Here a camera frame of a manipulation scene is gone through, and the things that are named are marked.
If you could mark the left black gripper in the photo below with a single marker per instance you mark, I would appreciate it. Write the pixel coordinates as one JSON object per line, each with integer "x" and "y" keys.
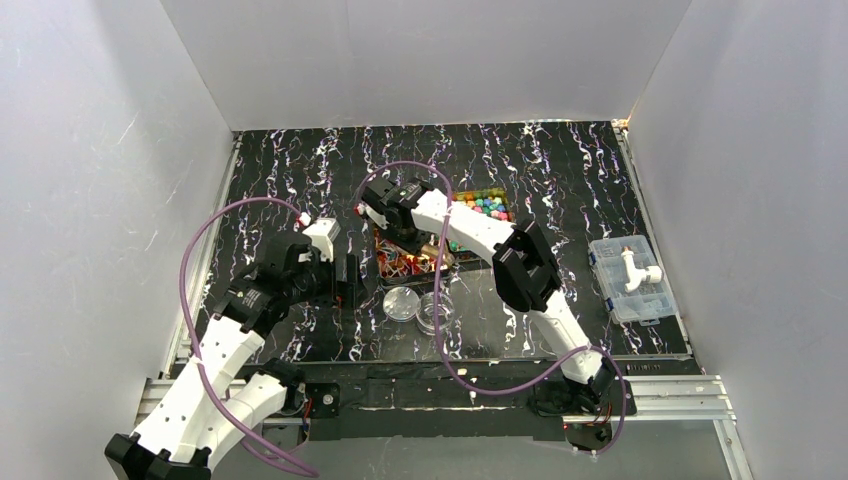
{"x": 348, "y": 279}

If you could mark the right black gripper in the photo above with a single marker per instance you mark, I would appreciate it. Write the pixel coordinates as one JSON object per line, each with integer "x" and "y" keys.
{"x": 400, "y": 234}

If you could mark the tin of lollipops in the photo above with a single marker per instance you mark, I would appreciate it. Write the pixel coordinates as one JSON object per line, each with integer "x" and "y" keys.
{"x": 397, "y": 267}

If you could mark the clear round jar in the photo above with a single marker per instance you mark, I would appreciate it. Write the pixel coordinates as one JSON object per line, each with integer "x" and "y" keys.
{"x": 429, "y": 306}

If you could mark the tin of star candies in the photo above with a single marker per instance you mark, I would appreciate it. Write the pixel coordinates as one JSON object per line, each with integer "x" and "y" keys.
{"x": 491, "y": 203}

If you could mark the clear plastic scoop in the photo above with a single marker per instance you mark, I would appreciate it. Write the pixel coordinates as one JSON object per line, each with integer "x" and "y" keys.
{"x": 437, "y": 255}

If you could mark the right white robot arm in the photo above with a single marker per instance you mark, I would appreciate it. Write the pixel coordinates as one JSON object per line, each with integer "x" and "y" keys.
{"x": 525, "y": 270}

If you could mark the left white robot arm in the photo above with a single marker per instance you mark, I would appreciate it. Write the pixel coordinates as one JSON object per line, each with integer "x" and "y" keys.
{"x": 196, "y": 423}

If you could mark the round white jar lid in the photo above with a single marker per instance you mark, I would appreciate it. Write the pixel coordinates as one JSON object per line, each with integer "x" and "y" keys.
{"x": 401, "y": 304}

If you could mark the clear plastic organizer box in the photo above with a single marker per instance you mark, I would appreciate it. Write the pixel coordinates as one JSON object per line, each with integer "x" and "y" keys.
{"x": 633, "y": 286}

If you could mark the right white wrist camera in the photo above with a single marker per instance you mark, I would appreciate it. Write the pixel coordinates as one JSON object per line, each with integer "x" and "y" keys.
{"x": 368, "y": 213}

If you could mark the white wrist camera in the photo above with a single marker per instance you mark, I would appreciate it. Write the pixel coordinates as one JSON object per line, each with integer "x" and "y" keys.
{"x": 323, "y": 232}
{"x": 368, "y": 213}

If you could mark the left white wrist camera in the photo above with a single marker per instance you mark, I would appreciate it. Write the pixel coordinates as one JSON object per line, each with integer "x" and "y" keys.
{"x": 323, "y": 232}

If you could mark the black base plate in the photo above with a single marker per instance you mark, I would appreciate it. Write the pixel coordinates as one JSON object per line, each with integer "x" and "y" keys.
{"x": 421, "y": 400}

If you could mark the aluminium frame rail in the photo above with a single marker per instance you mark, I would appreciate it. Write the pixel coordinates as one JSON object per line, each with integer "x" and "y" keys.
{"x": 656, "y": 398}

